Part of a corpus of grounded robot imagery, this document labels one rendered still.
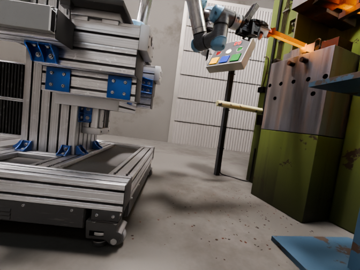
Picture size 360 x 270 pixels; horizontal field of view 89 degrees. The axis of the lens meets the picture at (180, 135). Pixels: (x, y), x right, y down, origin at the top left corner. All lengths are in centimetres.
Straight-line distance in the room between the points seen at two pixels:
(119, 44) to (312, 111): 98
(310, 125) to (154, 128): 294
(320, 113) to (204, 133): 271
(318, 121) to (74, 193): 112
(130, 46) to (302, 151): 99
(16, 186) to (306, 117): 129
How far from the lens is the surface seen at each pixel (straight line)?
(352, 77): 81
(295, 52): 145
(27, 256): 79
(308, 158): 117
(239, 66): 161
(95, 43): 78
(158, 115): 367
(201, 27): 110
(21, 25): 76
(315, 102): 119
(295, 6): 161
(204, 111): 365
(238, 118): 382
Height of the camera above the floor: 45
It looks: 4 degrees down
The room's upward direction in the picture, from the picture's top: 7 degrees clockwise
